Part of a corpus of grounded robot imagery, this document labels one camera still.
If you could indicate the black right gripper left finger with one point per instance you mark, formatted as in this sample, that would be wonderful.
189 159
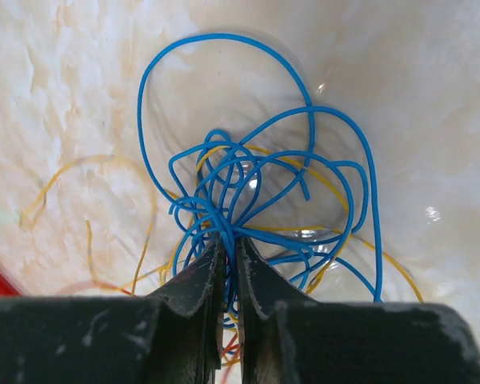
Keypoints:
173 335

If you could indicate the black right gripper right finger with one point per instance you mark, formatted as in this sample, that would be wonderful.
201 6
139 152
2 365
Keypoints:
288 337

